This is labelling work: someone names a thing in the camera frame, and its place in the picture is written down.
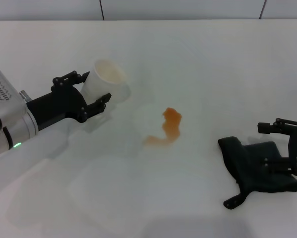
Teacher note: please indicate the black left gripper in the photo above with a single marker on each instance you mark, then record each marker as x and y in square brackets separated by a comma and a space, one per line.
[56, 106]

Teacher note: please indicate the white paper cup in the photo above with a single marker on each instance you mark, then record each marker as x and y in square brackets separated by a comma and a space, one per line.
[98, 84]

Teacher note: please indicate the dark blue rag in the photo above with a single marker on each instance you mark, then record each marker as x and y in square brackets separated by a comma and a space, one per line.
[240, 163]

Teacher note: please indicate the brown water stain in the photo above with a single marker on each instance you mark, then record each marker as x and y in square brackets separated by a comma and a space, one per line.
[172, 124]

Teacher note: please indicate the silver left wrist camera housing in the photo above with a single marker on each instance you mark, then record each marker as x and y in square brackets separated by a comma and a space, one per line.
[2, 86]

